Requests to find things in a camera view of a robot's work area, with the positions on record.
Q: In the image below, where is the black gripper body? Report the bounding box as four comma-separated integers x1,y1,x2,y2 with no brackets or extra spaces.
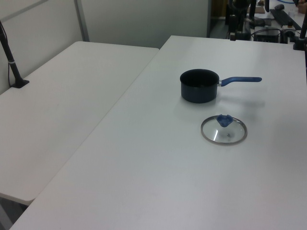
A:
226,0,251,15

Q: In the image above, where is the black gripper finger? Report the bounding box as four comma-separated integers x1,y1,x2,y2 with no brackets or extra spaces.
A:
240,14,250,34
229,14,237,41

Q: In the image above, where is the glass lid with blue knob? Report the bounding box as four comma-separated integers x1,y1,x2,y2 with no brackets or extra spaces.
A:
200,114,248,146

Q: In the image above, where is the black box device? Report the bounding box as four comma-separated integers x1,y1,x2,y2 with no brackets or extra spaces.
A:
253,28,282,43

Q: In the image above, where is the black keyboard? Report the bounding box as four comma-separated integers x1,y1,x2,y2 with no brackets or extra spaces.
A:
270,9,302,31

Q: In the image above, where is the small white desk device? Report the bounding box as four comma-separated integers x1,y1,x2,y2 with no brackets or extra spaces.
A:
282,25,297,44

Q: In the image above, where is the white side table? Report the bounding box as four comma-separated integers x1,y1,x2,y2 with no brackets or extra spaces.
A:
0,41,160,230

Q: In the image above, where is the black clamped camera stand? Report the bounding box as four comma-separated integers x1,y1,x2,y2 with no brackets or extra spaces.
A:
292,14,307,51

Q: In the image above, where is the dark blue saucepan, blue handle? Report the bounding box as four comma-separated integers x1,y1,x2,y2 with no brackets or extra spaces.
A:
179,69,262,104

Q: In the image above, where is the grey partition frame post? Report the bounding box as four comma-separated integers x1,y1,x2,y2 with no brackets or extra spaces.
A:
73,0,91,43

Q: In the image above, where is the black camera stand with base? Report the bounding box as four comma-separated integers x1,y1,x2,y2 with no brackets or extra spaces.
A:
0,20,30,89

